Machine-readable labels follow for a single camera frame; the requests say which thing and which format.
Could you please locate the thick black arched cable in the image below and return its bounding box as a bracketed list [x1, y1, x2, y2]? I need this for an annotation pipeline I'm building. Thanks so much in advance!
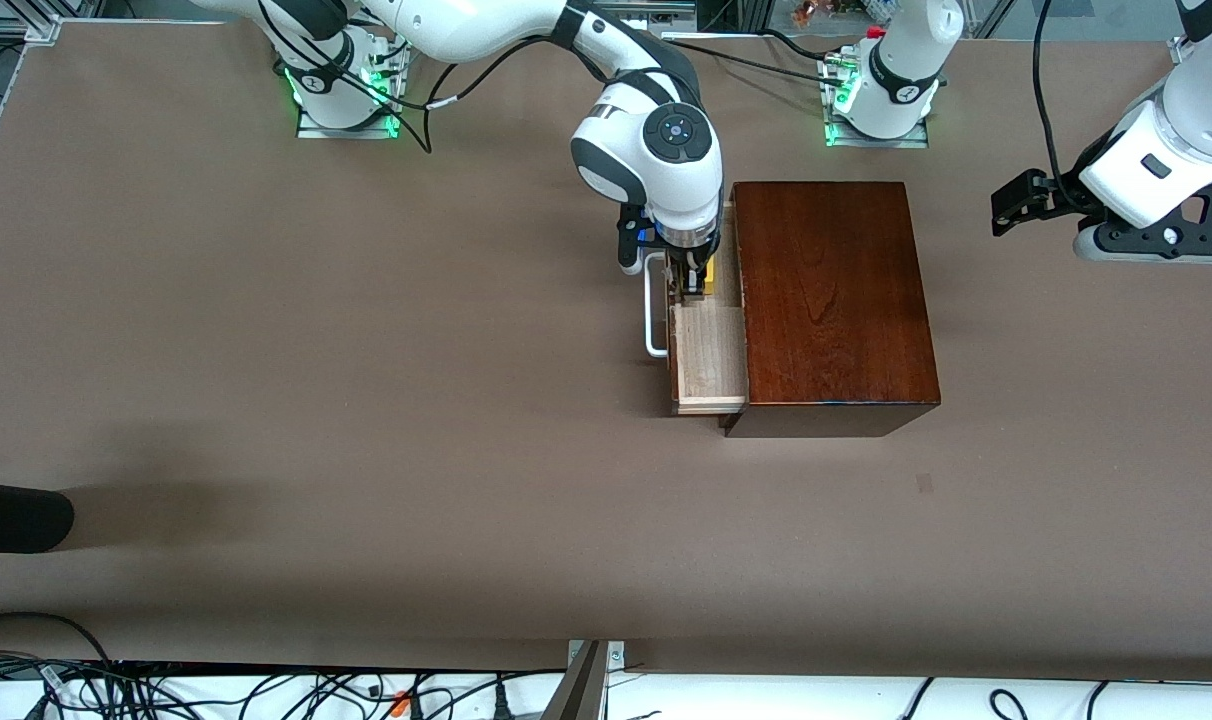
[0, 612, 117, 666]

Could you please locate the dark brown wooden cabinet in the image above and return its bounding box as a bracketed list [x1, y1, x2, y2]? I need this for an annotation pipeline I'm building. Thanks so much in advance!
[723, 181, 942, 439]

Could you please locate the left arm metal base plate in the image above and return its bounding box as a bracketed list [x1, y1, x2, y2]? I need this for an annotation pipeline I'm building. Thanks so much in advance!
[824, 50, 930, 149]

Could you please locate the wooden drawer with white handle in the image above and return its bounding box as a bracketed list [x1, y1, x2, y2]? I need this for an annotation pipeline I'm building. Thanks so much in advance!
[645, 200, 749, 416]

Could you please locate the black cable to arm base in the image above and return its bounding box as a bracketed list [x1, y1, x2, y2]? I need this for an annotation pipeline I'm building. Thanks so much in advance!
[661, 30, 852, 86]

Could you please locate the black cable bundle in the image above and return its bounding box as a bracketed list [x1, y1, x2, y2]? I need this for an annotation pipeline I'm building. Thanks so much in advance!
[0, 655, 567, 720]

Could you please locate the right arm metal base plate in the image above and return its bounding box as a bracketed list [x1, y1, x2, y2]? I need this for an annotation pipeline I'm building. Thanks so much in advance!
[296, 28, 404, 141]

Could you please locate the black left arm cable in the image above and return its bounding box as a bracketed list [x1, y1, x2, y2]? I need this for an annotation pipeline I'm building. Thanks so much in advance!
[1034, 0, 1102, 206]

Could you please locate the black cylinder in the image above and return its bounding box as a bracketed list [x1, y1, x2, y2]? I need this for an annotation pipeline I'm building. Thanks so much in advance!
[0, 480, 75, 554]

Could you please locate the metal bracket with dark bar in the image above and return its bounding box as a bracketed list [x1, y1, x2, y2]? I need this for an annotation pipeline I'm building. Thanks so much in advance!
[541, 640, 627, 720]

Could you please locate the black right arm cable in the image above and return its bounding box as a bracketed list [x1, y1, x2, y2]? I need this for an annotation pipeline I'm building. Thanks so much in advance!
[256, 0, 567, 156]

